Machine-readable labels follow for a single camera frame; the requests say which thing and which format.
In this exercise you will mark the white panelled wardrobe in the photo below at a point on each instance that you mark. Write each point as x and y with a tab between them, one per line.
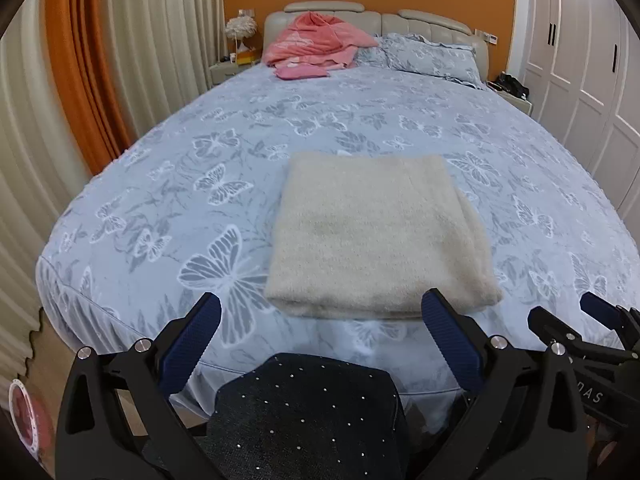
580	60

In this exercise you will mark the beige fleece garment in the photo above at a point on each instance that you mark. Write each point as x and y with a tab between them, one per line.
375	230

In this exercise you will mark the beige padded headboard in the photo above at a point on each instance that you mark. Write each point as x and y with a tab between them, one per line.
425	22

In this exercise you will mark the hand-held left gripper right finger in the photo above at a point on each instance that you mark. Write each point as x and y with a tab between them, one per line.
450	340

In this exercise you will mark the blue butterfly print pillow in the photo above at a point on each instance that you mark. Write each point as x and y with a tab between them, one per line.
430	60

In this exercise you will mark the yellow box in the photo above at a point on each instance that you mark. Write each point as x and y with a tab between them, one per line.
249	57

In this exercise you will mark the white nightstand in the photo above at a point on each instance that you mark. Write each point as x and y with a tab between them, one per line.
225	72
520	105

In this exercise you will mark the white wall outlet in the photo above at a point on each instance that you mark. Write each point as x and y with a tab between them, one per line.
486	36

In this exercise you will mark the white feathery table lamp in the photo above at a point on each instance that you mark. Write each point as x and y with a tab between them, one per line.
240	30

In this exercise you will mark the small folded pink cloth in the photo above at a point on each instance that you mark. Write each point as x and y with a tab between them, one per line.
300	72

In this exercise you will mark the blue butterfly print bed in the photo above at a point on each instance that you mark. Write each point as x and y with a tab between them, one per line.
200	160

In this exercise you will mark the black items pile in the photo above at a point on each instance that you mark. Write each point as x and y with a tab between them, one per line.
512	85

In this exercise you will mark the pink blanket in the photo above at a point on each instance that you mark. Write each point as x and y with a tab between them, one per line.
315	40

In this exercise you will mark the wall switch plate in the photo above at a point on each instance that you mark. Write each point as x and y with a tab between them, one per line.
246	12

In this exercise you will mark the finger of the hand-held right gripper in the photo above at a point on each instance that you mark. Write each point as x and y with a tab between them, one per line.
600	306
552	327

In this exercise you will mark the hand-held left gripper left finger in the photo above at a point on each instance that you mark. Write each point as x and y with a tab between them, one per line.
192	345

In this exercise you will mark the person's dark sparkly trouser leg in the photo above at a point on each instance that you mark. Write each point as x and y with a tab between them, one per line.
310	420

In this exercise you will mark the round red and white object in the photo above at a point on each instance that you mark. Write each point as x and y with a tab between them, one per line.
25	415

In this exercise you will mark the beige pleated curtain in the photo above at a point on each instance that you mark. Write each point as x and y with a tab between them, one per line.
25	160
165	35

